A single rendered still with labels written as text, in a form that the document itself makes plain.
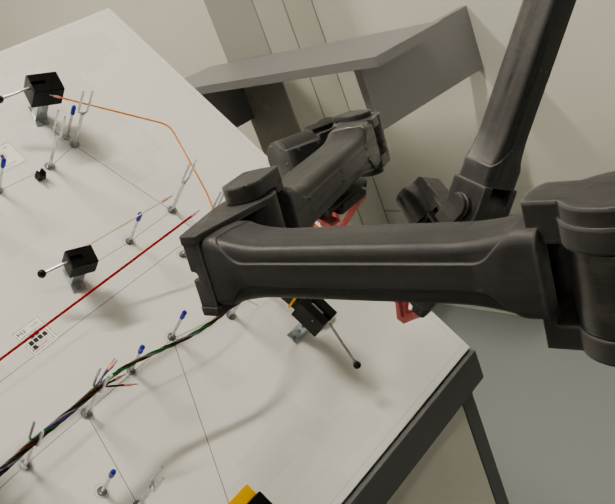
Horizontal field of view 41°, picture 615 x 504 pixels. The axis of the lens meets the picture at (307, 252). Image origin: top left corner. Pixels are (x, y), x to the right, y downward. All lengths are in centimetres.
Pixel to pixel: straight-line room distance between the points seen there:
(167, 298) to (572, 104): 178
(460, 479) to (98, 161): 92
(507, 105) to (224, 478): 69
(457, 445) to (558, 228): 119
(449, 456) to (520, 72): 83
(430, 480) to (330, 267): 104
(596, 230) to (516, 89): 62
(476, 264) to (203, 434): 85
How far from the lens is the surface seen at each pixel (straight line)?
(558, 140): 295
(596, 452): 271
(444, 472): 166
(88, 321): 137
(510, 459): 276
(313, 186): 88
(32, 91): 153
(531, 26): 110
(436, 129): 325
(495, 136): 111
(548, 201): 52
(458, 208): 110
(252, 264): 67
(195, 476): 130
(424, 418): 151
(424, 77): 277
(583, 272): 51
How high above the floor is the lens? 170
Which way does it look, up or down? 21 degrees down
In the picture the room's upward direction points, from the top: 21 degrees counter-clockwise
